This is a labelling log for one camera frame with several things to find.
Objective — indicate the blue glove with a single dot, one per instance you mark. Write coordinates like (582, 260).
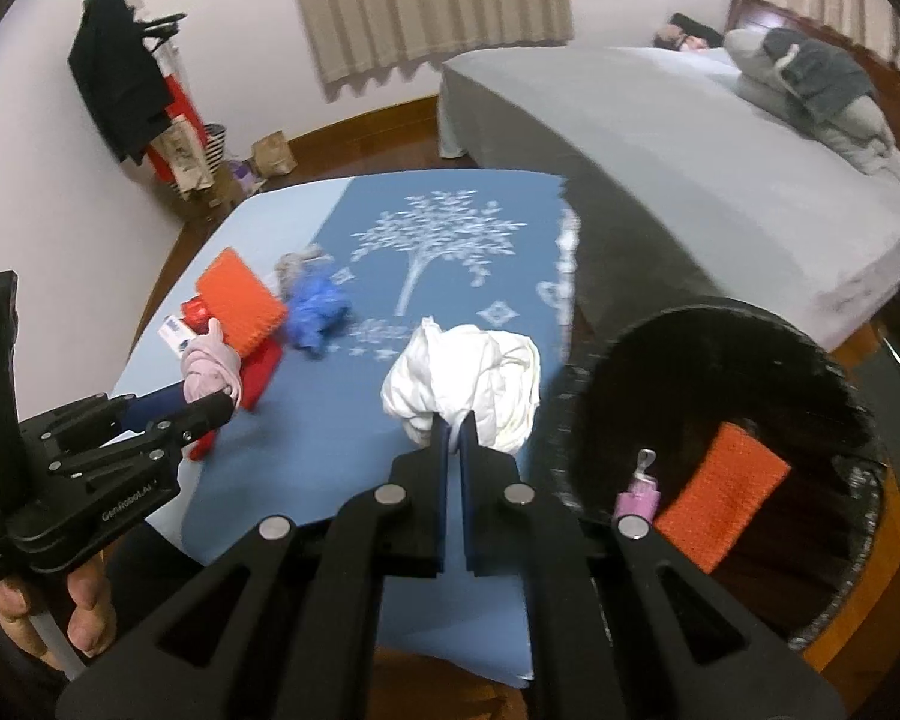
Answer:
(315, 309)

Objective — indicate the printed beige tote bag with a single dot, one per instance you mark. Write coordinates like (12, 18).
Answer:
(184, 157)

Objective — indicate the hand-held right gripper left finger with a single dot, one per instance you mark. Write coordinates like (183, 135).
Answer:
(439, 480)

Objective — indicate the wooden headboard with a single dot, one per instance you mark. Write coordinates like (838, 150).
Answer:
(754, 11)

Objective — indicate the grey sock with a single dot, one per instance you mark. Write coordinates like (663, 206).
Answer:
(298, 266)

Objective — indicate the red bag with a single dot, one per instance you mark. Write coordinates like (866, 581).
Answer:
(178, 101)

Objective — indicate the black bin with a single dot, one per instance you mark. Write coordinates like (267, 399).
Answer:
(645, 390)

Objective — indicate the purple packet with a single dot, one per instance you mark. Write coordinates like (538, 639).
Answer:
(244, 176)

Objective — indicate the small brown paper bag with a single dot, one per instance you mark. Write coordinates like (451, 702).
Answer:
(274, 154)

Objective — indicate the small red object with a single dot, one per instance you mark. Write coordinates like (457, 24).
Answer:
(193, 313)

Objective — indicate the small white box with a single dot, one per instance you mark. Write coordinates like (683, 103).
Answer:
(172, 335)

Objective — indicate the person's left hand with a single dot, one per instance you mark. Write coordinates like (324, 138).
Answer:
(90, 607)

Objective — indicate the white cloth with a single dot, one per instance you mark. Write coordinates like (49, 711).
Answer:
(465, 379)

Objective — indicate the bed with grey sheet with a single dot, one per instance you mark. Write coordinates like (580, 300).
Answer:
(682, 135)

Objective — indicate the red cloth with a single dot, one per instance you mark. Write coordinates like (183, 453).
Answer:
(261, 375)

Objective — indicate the small pink bottle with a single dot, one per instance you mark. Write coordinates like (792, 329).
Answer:
(640, 499)

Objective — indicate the large brown paper bag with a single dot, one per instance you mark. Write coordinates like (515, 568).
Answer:
(223, 191)

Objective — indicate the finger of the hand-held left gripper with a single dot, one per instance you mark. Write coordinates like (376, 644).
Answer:
(195, 420)
(157, 406)

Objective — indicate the orange sponge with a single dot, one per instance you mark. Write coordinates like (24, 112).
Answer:
(240, 300)
(720, 499)

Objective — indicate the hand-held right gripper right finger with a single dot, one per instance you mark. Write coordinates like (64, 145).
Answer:
(469, 487)

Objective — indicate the blue tree-print mat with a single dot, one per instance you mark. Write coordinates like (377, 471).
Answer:
(307, 435)

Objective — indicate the black coat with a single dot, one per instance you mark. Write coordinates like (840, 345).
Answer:
(112, 82)

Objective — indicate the dark grey folded blanket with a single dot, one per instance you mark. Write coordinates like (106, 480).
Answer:
(825, 67)

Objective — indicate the pink cloth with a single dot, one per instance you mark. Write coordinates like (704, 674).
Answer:
(208, 367)

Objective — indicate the light grey folded blanket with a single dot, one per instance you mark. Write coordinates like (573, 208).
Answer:
(761, 86)

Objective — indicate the striped bag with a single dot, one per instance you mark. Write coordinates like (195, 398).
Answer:
(215, 148)

